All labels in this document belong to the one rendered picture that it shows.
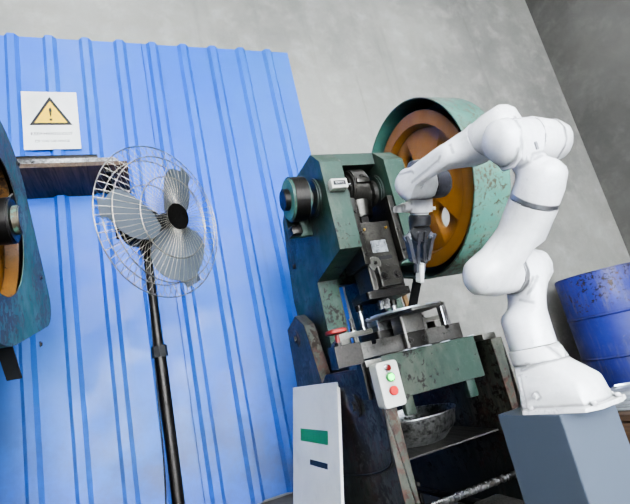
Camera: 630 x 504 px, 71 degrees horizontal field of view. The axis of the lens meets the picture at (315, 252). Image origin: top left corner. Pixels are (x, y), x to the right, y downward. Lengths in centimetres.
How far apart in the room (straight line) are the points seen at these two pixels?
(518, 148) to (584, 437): 64
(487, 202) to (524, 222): 72
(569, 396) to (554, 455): 13
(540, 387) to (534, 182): 46
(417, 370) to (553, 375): 57
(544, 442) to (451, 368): 57
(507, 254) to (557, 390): 32
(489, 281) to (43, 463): 231
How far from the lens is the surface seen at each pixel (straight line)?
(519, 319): 118
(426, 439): 174
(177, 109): 332
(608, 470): 122
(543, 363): 117
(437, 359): 165
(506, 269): 115
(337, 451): 176
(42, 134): 319
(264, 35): 393
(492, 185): 185
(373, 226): 183
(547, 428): 116
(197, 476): 276
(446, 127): 198
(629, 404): 161
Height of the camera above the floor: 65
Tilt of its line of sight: 14 degrees up
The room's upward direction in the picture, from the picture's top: 13 degrees counter-clockwise
